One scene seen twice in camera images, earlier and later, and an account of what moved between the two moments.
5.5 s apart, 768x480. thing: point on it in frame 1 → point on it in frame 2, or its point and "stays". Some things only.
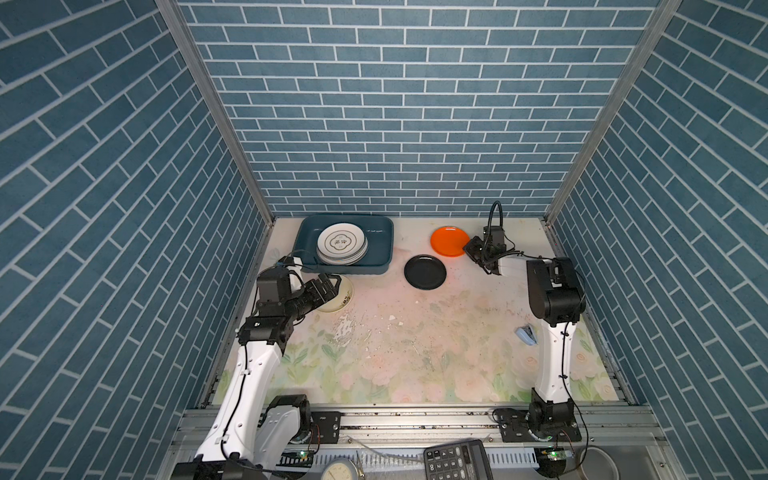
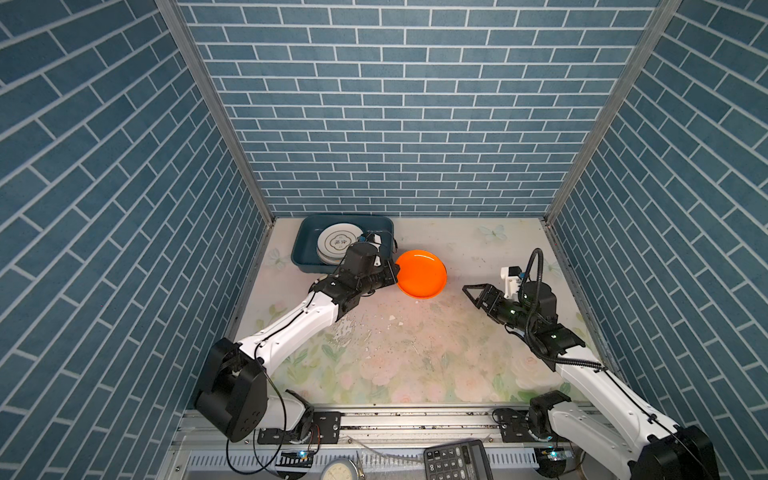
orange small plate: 449,240 → 421,274
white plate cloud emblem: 340,240 stays
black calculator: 466,460 stays
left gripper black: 329,292 → 388,275
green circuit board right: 551,461 stays
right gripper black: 470,246 → 498,297
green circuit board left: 302,458 stays
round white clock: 340,469 stays
